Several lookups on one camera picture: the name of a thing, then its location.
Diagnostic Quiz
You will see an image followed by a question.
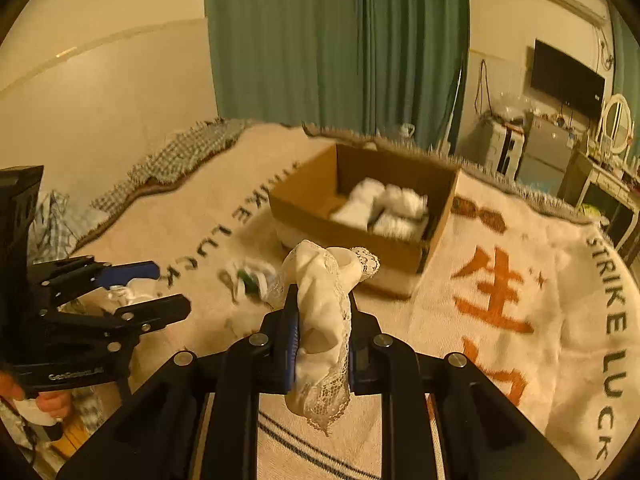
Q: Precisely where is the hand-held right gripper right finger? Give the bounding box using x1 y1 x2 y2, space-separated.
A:
347 292 582 480

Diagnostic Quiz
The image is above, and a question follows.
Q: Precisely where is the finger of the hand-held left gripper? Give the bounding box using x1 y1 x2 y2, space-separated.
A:
32 255 161 306
40 294 193 347

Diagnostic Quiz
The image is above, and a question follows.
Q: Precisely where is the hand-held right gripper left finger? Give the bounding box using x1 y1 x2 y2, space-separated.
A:
57 284 302 480

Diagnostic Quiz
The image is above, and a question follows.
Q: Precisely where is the white lace cloth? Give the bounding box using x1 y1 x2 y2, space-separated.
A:
267 239 381 437

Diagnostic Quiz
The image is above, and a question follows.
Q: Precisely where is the brown cardboard box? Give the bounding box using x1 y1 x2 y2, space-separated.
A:
268 142 461 277

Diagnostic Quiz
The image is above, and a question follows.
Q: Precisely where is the person's left hand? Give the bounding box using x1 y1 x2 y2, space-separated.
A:
0 369 74 421

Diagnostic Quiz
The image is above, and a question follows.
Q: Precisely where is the small white cloth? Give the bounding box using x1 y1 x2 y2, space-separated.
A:
101 282 152 312

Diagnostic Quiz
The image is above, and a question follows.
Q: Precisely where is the pale plaid cloth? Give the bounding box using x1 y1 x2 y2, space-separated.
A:
29 190 103 263

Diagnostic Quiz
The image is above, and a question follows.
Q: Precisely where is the crumpled white green cloth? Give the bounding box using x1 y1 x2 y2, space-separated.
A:
219 257 282 307

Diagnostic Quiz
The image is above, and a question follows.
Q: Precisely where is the grey checkered cloth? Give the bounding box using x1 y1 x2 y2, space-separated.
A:
89 118 252 212

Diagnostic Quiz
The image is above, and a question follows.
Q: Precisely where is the folded white cloth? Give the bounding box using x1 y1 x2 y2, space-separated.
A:
349 179 387 207
376 184 430 219
329 200 375 229
371 212 430 241

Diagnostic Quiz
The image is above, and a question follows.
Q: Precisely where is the cream printed blanket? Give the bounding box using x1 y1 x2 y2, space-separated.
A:
70 120 640 480

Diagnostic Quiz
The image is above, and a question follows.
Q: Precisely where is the white appliance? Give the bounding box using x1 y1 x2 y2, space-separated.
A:
479 117 526 177

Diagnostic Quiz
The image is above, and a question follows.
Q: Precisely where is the grey mini fridge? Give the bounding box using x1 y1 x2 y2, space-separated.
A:
514 112 577 197

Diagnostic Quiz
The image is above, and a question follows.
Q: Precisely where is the green curtain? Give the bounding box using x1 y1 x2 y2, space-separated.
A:
203 0 471 154
611 7 640 116

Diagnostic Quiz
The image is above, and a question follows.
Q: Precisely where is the white vanity table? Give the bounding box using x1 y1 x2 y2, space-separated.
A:
574 149 640 253

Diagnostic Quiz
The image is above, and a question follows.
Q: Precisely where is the white oval mirror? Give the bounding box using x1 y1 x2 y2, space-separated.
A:
598 93 635 157

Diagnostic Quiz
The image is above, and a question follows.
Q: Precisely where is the black wall cable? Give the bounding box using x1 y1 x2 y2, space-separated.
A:
472 58 494 117

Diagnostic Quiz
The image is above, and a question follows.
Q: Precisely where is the black wall television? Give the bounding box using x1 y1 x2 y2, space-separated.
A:
529 38 607 122

